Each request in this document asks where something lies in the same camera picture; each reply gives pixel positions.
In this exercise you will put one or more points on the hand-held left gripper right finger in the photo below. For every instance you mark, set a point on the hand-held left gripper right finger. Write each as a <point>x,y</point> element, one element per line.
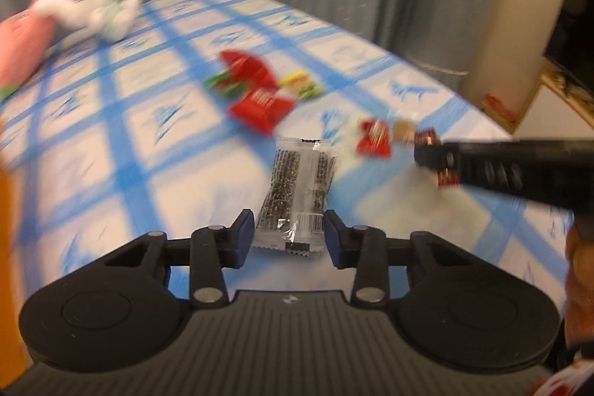
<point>332,238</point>

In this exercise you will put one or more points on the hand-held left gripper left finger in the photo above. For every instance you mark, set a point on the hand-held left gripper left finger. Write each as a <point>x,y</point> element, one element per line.
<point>244,233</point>

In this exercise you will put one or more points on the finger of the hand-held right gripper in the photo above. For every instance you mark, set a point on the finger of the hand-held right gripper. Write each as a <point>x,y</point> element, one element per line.
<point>431,155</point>

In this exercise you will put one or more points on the dark red candy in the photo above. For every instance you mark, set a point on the dark red candy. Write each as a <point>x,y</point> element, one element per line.
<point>429,138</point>

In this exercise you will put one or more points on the tan candy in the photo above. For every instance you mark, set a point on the tan candy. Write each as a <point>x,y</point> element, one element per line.
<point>403,131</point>

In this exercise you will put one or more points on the clear black sesame bar packet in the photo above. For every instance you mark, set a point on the clear black sesame bar packet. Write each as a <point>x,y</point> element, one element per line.
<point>297,192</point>

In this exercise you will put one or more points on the small red snack packet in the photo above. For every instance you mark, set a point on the small red snack packet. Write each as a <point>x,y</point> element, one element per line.
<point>375,138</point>

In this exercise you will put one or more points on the large red snack packet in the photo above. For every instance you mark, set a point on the large red snack packet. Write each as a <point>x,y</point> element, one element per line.
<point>262,108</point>
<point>248,66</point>

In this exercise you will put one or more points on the yellow green candy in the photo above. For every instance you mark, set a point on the yellow green candy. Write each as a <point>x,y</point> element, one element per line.
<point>304,85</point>

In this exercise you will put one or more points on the orange plastic tray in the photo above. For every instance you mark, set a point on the orange plastic tray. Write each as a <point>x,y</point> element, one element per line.
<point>7,284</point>

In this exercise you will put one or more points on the person's right hand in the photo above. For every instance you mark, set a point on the person's right hand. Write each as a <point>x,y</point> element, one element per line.
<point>581,284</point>

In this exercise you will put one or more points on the blue checkered tablecloth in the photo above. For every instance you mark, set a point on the blue checkered tablecloth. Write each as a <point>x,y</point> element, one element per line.
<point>139,136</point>

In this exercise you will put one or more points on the green red wrapped candy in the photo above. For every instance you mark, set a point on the green red wrapped candy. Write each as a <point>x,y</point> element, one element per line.
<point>225,83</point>

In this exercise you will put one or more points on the dark screen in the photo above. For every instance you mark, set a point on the dark screen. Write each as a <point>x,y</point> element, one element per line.
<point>575,20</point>

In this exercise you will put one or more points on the red white printed clothing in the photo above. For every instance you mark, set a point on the red white printed clothing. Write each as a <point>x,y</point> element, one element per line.
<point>566,380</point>

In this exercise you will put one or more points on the white bunny plush toy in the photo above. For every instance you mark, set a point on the white bunny plush toy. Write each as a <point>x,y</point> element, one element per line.
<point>88,8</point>

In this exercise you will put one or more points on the pink green plush toy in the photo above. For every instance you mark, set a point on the pink green plush toy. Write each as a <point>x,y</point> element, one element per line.
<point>25,39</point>

